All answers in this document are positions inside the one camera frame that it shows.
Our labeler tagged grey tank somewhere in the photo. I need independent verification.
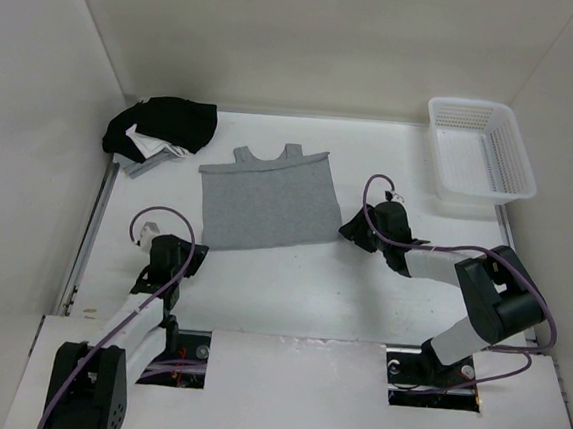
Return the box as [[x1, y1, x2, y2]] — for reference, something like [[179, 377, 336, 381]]
[[112, 150, 179, 179], [199, 143, 342, 251]]

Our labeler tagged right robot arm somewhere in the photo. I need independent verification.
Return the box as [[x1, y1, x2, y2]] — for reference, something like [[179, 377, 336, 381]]
[[338, 201, 552, 390]]

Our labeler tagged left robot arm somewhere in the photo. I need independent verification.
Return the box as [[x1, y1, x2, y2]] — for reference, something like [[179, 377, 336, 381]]
[[37, 234, 209, 429]]

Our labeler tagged grey folded tank top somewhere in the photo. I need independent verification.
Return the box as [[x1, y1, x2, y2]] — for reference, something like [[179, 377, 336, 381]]
[[112, 150, 179, 179]]

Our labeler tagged white folded tank top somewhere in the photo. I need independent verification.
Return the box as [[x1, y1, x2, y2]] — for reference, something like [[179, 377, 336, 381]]
[[125, 124, 189, 159]]

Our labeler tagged white plastic basket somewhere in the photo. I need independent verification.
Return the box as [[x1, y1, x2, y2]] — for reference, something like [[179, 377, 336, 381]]
[[427, 96, 537, 207]]

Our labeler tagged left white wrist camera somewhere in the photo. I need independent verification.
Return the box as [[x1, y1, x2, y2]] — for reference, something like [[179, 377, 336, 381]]
[[136, 221, 161, 253]]

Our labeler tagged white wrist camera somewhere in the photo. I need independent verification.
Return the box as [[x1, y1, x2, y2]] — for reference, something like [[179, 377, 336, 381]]
[[136, 221, 161, 253], [384, 190, 405, 205]]

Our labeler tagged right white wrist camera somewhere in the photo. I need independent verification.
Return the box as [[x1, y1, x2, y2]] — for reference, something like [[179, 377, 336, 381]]
[[384, 190, 405, 205]]

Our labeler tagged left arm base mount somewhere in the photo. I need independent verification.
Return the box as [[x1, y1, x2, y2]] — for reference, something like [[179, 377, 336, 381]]
[[138, 330, 212, 390]]

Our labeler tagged left aluminium table rail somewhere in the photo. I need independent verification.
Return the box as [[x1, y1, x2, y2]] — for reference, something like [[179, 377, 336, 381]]
[[53, 162, 119, 317]]

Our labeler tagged aluminium table rail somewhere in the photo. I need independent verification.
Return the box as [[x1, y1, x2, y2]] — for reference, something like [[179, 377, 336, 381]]
[[53, 162, 119, 317], [495, 205, 538, 349]]

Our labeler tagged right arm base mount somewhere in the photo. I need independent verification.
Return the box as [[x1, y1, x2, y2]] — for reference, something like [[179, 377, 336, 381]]
[[386, 347, 480, 413]]

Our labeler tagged right aluminium table rail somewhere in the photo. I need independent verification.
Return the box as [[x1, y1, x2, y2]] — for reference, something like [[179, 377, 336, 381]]
[[495, 205, 538, 349]]

